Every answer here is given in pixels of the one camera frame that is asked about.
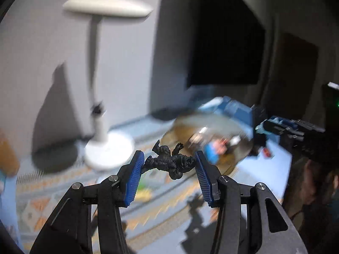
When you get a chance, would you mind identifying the green translucent toy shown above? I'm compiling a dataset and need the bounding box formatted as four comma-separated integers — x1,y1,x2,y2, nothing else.
137,177,149,191

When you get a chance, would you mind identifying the black monitor screen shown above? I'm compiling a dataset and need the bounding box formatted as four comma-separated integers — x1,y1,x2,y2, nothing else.
187,0,266,87

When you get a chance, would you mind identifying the black monster figurine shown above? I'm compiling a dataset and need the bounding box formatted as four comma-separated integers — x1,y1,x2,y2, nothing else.
141,140,196,180

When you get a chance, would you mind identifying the blue box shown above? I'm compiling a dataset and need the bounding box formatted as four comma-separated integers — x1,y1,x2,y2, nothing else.
198,96,253,127

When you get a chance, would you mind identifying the white desk lamp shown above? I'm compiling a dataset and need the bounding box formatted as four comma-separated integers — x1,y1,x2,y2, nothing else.
63,0,153,171

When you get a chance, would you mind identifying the red small bottle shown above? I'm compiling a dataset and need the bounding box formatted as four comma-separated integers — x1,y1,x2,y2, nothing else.
263,147,273,158

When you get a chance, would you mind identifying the yellow rectangular case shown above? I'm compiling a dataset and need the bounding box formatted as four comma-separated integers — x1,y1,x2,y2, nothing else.
135,189,153,202

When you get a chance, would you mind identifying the ribbed amber glass bowl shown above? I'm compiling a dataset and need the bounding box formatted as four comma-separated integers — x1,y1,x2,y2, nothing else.
160,112,253,174

